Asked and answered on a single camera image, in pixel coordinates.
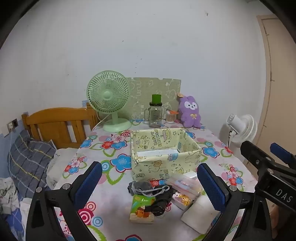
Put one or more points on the wooden headboard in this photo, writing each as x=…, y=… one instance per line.
x=57, y=120

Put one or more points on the white bedding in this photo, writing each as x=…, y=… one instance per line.
x=62, y=160

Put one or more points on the green desk fan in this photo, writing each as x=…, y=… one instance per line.
x=107, y=95

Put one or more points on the yellow printed fabric storage box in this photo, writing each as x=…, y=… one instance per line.
x=161, y=166

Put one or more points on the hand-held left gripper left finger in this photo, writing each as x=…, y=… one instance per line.
x=89, y=185

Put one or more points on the crumpled patterned cloth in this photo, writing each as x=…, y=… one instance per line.
x=9, y=192

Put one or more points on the green printed board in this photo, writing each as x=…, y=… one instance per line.
x=148, y=89

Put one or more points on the cartoon animal tissue packet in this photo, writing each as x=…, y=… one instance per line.
x=185, y=199

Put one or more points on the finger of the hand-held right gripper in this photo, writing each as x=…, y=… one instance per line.
x=283, y=151
x=254, y=153

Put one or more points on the cotton swab container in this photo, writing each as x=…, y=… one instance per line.
x=171, y=118

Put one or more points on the glass jar with green lid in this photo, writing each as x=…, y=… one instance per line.
x=155, y=115

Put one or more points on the wall socket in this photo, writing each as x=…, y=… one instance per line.
x=14, y=123

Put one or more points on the floral tablecloth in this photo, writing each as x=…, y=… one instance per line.
x=111, y=197

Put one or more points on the beige door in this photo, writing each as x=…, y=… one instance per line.
x=282, y=69

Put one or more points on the white tissue pack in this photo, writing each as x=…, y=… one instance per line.
x=198, y=215

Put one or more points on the white clip fan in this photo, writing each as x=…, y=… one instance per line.
x=245, y=129

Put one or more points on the purple plush bunny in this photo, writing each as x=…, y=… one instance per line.
x=189, y=113

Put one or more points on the black umbrella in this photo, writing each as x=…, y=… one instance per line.
x=161, y=204

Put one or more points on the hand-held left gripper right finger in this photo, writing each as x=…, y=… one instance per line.
x=211, y=187

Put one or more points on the green tissue packet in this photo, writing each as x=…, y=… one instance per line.
x=141, y=208

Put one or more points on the grey plaid pillow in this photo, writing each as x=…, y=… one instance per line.
x=30, y=157

